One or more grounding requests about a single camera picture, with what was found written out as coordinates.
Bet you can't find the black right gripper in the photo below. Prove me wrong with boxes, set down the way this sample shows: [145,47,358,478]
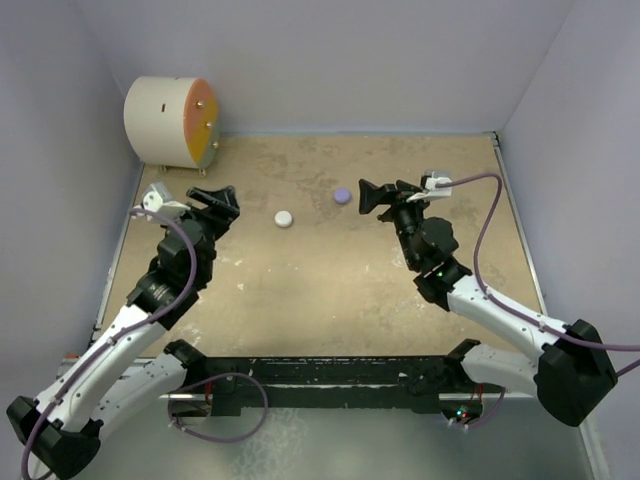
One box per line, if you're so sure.
[360,178,435,268]

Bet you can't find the purple charging case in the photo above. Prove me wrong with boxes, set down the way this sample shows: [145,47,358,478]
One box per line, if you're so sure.
[333,187,352,205]

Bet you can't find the white charging case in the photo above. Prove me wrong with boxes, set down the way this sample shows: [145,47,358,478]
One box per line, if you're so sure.
[274,210,293,228]

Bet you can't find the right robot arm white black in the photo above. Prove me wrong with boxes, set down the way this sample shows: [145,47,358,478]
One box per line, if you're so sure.
[358,172,619,427]

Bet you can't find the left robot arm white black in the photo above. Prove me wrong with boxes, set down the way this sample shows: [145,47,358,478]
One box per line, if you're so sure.
[7,184,240,479]

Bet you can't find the white cylinder orange face fixture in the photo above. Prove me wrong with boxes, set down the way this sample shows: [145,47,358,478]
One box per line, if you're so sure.
[123,76,220,173]

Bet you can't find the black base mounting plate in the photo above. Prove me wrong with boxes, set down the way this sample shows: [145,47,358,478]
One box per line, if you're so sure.
[182,355,477,416]

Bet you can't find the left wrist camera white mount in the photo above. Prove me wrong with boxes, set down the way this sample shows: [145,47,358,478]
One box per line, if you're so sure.
[139,182,190,223]

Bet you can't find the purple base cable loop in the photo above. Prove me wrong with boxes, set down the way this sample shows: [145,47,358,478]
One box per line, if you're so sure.
[167,372,271,442]

